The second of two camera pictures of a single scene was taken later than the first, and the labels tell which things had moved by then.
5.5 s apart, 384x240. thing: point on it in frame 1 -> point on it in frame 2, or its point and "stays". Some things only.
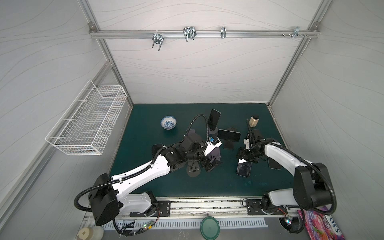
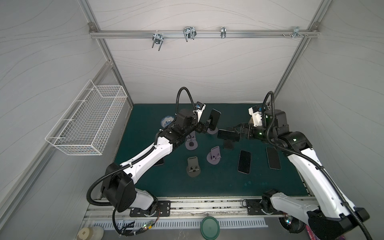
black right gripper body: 244,156 -> 245,131
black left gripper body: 203,161 -> 199,126
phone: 273,164 stays
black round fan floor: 291,224 stays
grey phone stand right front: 214,154 stays
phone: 214,118 stays
